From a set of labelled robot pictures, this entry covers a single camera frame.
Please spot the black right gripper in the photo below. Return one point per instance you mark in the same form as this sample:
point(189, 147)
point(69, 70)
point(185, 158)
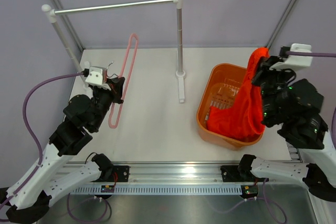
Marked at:
point(265, 70)

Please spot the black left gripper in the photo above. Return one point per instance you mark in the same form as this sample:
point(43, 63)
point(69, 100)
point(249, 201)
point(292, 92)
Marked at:
point(116, 86)

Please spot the orange shorts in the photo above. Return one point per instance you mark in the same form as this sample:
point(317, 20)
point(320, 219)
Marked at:
point(243, 118)

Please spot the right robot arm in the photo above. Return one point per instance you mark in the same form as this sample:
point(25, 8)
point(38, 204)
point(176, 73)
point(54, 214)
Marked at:
point(295, 105)

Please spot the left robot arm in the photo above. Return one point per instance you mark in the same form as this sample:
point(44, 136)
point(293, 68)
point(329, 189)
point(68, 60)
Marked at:
point(30, 198)

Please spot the orange plastic laundry basket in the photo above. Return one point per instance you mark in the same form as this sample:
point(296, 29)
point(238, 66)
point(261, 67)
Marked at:
point(221, 90)

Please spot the white metal clothes rack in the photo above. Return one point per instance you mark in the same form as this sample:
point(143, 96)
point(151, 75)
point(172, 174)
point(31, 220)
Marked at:
point(112, 25)

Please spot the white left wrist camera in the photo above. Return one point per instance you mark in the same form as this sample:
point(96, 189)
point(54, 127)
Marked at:
point(96, 77)

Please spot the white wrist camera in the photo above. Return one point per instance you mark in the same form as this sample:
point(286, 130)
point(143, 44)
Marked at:
point(286, 59)
point(96, 77)

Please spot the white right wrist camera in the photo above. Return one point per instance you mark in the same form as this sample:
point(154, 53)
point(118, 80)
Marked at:
point(286, 59)

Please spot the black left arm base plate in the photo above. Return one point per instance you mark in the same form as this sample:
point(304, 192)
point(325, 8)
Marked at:
point(121, 173)

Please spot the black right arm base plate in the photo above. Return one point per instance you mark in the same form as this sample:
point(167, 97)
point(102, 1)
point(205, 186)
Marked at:
point(236, 173)

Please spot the aluminium mounting rail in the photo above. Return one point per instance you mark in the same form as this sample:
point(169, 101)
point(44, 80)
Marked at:
point(208, 172)

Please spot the white slotted cable duct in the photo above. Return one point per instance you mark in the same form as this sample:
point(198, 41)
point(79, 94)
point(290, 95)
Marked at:
point(158, 190)

